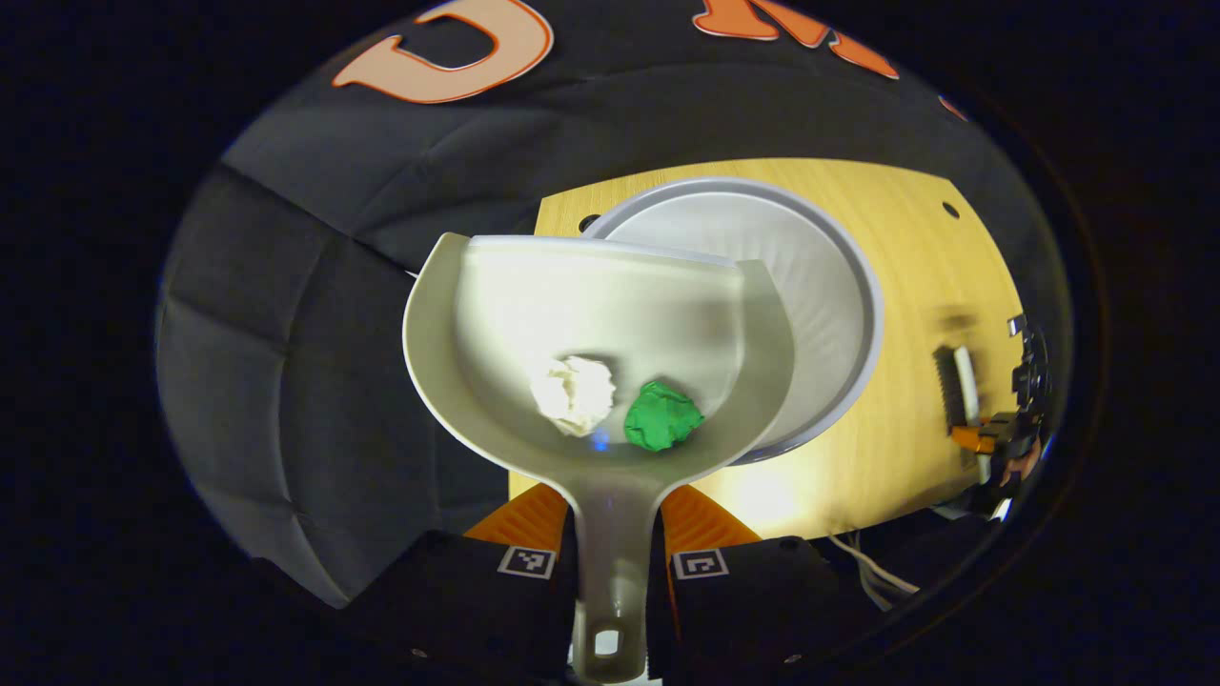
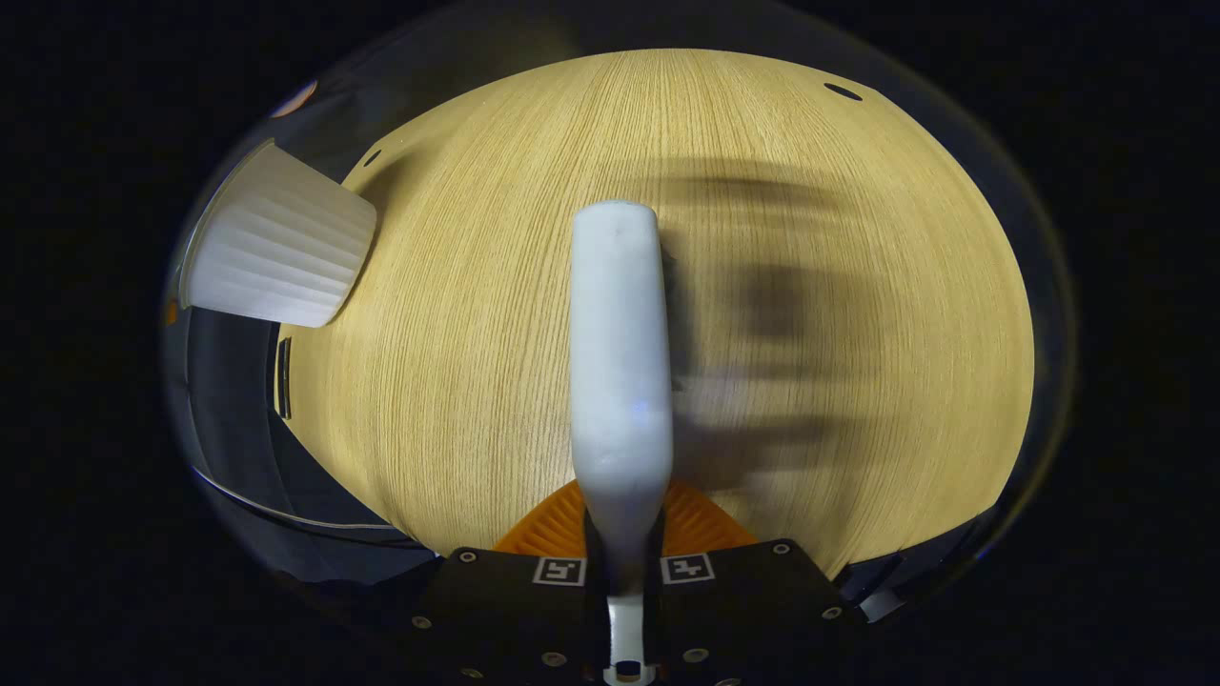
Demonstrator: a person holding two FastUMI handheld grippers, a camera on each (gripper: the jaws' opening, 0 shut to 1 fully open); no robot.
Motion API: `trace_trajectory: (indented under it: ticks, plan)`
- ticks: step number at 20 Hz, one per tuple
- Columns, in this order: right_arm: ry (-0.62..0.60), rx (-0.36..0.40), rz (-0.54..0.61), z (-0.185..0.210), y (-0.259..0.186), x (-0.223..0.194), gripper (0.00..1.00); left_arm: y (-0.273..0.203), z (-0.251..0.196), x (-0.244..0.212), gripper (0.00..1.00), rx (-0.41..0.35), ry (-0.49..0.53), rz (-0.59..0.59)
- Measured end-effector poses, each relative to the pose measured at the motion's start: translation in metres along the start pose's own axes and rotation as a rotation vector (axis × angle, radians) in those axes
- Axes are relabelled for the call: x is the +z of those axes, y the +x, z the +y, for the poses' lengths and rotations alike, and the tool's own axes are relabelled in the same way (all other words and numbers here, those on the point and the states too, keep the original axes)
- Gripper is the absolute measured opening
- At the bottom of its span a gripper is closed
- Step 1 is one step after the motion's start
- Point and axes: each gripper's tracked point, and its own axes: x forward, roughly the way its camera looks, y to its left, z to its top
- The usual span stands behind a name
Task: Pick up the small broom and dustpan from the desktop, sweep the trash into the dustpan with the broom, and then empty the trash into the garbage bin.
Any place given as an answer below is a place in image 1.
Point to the wooden desktop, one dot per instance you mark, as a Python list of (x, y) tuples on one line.
[(915, 248)]

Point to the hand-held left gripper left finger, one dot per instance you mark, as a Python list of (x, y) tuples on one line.
[(448, 600)]

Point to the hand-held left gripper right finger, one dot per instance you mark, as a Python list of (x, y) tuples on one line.
[(753, 600)]

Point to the white ribbed garbage bin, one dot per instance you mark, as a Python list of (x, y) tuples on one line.
[(820, 286)]

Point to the white paper ball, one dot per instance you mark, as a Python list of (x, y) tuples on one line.
[(574, 394)]

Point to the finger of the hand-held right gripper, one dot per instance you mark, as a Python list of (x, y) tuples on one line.
[(977, 436)]

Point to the small white broom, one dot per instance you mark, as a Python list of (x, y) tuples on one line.
[(953, 386)]

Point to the green paper ball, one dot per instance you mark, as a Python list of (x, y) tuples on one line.
[(662, 416)]

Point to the grey plastic dustpan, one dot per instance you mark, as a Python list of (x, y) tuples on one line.
[(591, 305)]

